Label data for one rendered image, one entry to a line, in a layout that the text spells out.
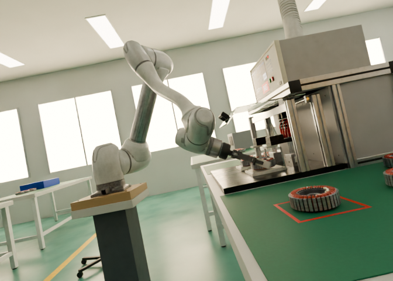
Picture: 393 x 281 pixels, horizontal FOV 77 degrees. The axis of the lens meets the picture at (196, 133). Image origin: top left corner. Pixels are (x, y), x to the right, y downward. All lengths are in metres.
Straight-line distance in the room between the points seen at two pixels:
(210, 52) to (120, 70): 2.18
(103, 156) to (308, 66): 1.10
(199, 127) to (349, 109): 0.58
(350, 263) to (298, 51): 0.92
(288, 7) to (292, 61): 1.72
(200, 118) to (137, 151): 0.70
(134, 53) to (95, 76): 5.17
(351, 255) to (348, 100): 0.76
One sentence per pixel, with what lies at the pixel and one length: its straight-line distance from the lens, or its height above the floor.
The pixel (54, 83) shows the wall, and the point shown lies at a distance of 6.84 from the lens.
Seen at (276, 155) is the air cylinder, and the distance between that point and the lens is 1.42.
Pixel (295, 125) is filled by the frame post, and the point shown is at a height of 0.95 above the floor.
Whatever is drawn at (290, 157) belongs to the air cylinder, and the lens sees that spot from 1.20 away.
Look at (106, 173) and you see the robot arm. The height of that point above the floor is 0.90.
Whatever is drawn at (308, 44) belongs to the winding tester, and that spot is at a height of 1.28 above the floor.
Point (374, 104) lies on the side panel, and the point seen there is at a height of 0.96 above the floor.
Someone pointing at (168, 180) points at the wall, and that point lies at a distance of 5.94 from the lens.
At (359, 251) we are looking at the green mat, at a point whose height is 0.75.
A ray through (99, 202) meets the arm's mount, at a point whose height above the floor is 0.77.
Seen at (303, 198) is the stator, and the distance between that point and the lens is 0.63.
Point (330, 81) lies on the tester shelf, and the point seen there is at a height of 1.08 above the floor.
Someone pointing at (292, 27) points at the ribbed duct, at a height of 1.85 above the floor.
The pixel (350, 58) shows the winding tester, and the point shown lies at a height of 1.18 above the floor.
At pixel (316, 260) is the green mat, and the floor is 0.75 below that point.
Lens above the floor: 0.95
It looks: 2 degrees up
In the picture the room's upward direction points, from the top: 12 degrees counter-clockwise
